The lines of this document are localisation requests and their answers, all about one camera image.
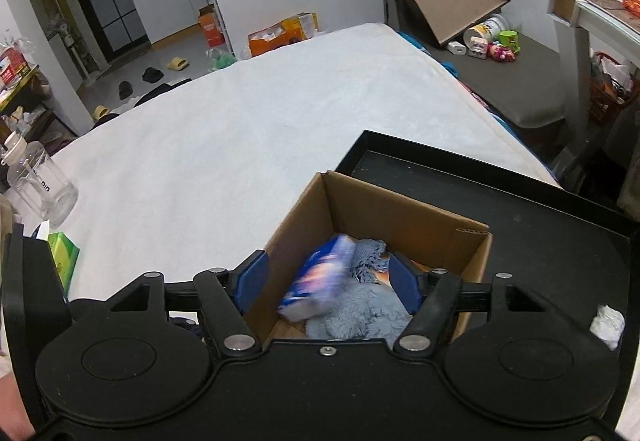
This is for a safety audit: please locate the red plastic basket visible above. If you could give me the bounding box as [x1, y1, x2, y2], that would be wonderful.
[589, 51, 640, 122]

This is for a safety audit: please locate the red-orange carton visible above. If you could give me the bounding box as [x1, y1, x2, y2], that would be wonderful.
[197, 5, 225, 53]

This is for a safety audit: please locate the blue tissue packet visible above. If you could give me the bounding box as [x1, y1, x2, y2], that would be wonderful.
[277, 234, 357, 322]

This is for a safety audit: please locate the black shallow tray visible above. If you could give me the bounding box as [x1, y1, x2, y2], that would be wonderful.
[333, 130, 637, 427]

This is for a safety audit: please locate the clear drinking bottle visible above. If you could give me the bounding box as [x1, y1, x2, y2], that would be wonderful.
[0, 133, 80, 230]

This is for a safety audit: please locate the grey plush toy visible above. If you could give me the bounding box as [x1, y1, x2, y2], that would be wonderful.
[304, 278, 417, 340]

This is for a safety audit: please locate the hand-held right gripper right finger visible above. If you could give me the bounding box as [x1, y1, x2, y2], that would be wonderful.
[389, 252, 546, 360]

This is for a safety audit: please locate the orange cardboard box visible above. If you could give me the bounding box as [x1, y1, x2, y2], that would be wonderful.
[248, 12, 320, 58]

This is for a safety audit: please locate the white round can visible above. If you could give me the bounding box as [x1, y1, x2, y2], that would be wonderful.
[463, 13, 510, 53]

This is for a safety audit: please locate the brown cardboard box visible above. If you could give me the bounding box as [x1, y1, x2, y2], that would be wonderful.
[243, 171, 493, 348]

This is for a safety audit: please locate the green tissue box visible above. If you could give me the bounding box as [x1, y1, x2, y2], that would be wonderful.
[47, 231, 81, 298]

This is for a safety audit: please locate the green plastic bag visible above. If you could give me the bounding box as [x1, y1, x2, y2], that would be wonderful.
[207, 48, 239, 72]

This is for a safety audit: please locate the white crumpled cloth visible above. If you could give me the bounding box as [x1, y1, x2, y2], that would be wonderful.
[589, 304, 626, 351]

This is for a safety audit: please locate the person's left forearm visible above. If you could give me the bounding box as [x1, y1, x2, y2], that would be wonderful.
[0, 355, 37, 441]

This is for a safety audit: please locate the red toy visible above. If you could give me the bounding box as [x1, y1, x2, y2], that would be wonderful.
[487, 42, 516, 64]

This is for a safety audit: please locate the green toy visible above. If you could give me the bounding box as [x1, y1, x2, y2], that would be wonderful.
[497, 29, 521, 53]

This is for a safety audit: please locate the blue-grey fringed cloth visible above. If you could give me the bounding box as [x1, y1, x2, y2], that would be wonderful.
[349, 239, 392, 285]

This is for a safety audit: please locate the black storage shelf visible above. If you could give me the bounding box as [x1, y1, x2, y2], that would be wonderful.
[0, 43, 77, 144]

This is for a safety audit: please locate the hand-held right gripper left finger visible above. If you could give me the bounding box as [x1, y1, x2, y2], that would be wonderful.
[107, 250, 271, 360]

